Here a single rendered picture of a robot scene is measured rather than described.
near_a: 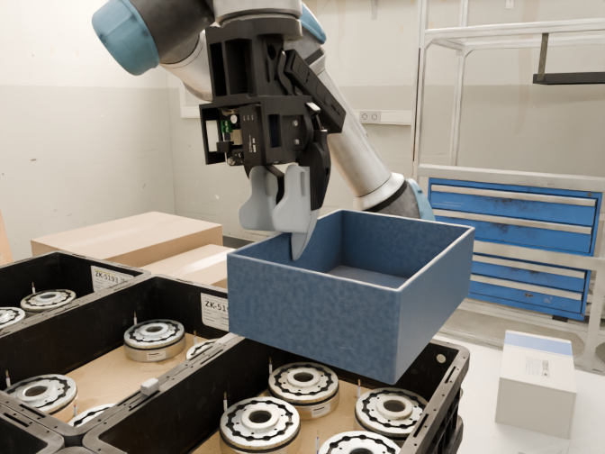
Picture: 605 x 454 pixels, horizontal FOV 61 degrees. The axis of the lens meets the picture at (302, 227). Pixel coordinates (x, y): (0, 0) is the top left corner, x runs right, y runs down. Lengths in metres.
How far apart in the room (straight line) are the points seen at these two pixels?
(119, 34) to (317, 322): 0.34
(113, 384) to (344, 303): 0.57
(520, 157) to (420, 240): 2.74
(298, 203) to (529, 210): 2.01
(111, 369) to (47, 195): 3.12
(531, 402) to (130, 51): 0.82
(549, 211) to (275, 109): 2.06
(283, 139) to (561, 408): 0.73
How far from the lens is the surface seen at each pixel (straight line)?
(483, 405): 1.06
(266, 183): 0.49
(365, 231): 0.57
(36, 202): 3.94
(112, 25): 0.56
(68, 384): 0.83
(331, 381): 0.77
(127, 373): 0.90
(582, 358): 2.58
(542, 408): 1.00
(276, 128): 0.43
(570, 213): 2.40
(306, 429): 0.73
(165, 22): 0.56
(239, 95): 0.42
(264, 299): 0.41
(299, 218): 0.46
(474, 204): 2.46
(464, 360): 0.71
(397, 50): 3.46
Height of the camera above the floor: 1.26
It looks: 15 degrees down
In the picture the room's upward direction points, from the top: straight up
